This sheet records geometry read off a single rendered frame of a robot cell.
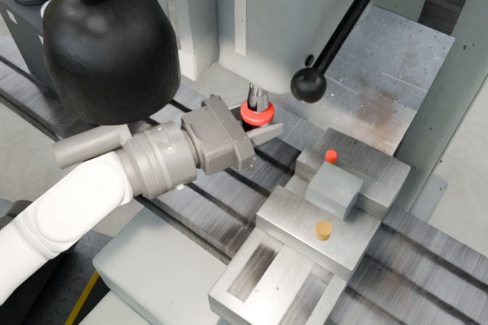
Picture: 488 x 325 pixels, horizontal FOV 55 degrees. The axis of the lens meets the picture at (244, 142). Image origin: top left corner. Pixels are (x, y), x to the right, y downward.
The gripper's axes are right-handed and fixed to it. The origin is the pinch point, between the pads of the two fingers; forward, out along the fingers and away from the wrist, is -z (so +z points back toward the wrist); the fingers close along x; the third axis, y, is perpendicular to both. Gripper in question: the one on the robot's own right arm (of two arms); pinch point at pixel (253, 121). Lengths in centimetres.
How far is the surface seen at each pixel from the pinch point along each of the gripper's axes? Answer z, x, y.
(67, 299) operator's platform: 42, 23, 75
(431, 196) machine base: -80, 7, 93
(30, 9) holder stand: 22.1, 39.5, -0.7
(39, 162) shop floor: 42, 105, 115
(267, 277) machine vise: 7.2, -17.4, 10.8
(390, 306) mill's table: -8.1, -27.5, 17.6
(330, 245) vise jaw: -1.4, -18.9, 6.7
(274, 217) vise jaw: 3.1, -11.6, 6.8
